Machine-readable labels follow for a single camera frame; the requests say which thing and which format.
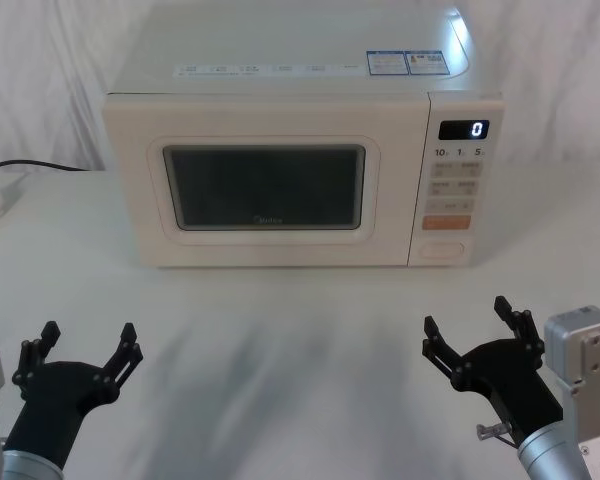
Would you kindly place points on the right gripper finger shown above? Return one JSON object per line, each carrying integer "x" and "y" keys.
{"x": 442, "y": 352}
{"x": 525, "y": 330}

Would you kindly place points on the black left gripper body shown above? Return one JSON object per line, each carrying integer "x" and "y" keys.
{"x": 55, "y": 395}

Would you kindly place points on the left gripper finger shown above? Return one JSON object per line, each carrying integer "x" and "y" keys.
{"x": 30, "y": 352}
{"x": 125, "y": 357}

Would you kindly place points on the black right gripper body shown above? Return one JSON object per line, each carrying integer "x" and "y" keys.
{"x": 515, "y": 380}

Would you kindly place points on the cream microwave oven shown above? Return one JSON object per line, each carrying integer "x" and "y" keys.
{"x": 280, "y": 115}

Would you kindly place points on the oven control panel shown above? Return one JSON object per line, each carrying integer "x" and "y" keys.
{"x": 452, "y": 200}

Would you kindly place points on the white table cloth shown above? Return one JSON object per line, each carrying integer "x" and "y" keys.
{"x": 290, "y": 360}

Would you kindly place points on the white curtain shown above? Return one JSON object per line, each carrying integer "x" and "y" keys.
{"x": 45, "y": 75}

